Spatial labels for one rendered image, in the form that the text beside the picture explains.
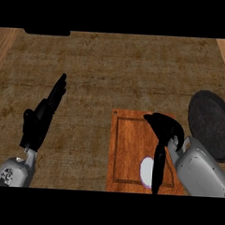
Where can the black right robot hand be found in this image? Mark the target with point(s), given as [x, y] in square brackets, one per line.
[162, 129]

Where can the dark grey round pan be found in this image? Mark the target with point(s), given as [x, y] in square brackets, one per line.
[210, 122]

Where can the white can with purple rim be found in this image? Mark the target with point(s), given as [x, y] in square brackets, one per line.
[147, 171]

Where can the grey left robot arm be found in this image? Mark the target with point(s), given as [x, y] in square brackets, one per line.
[16, 170]

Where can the brown wooden cutting board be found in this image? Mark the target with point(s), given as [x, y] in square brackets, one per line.
[128, 143]

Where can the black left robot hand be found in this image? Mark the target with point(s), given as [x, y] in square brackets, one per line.
[42, 113]

